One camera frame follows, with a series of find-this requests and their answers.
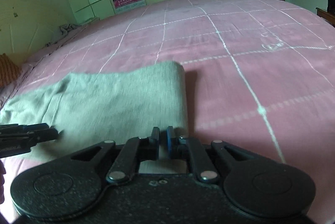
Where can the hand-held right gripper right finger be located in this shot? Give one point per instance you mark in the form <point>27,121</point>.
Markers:
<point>169,141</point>

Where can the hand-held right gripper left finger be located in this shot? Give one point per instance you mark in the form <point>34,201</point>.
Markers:
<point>156,139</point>

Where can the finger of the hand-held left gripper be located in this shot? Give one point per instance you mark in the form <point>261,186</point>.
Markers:
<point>23,127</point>
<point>34,137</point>

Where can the grey-green pants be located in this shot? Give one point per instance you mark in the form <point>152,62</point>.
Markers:
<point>104,103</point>

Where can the person's left hand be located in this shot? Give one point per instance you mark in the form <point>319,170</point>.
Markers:
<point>2,179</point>

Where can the orange patterned pillow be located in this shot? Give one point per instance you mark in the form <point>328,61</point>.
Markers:
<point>7,69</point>

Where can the lilac grey folded sheet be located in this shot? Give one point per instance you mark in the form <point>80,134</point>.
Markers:
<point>52,43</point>

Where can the pale wooden headboard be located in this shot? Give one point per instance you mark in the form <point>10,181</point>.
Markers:
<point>26,27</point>

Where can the bed with pink checked sheet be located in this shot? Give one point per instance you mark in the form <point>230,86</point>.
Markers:
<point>235,56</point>

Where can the grey crumpled garment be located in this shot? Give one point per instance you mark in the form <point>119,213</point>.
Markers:
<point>68,29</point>

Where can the wooden chair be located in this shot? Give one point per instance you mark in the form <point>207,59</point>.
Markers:
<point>324,16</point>

